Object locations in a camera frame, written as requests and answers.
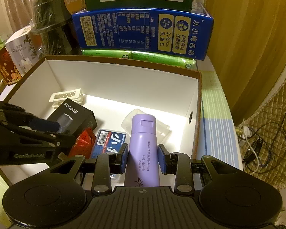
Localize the black shaver box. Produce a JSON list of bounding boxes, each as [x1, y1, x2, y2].
[[47, 98, 97, 136]]

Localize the green packet under box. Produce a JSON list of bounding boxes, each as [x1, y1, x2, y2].
[[81, 49, 196, 70]]

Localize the red snack packet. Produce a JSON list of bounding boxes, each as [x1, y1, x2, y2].
[[68, 128, 96, 159]]

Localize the brown cardboard box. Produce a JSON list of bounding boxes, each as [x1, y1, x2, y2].
[[0, 55, 202, 187]]

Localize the white power strip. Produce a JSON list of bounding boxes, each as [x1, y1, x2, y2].
[[235, 123, 260, 170]]

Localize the blue tissue pack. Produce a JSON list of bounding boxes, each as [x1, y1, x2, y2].
[[90, 129, 127, 159]]

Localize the black cable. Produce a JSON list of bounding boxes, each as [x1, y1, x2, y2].
[[238, 104, 286, 175]]

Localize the stacked black bowls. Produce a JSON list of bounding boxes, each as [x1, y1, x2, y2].
[[31, 0, 79, 55]]

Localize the white humidifier box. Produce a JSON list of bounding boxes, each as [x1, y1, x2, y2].
[[6, 25, 40, 77]]

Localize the quilted chair cushion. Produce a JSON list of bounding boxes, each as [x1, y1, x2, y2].
[[241, 79, 286, 189]]

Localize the purple lotion tube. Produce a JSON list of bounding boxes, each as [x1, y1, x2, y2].
[[124, 114, 160, 187]]

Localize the blue milk carton box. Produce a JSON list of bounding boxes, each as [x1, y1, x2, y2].
[[72, 3, 214, 60]]

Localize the clear plastic cup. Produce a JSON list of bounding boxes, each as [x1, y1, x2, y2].
[[121, 109, 171, 142]]

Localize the red gift box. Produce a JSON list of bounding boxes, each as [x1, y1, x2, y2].
[[0, 47, 22, 85]]

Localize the golden curtain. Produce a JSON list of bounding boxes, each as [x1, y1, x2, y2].
[[205, 0, 286, 123]]

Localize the checkered tablecloth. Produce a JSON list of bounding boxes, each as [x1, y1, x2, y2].
[[0, 59, 244, 229]]

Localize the white plastic comb holder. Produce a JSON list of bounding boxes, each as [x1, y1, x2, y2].
[[49, 88, 85, 109]]

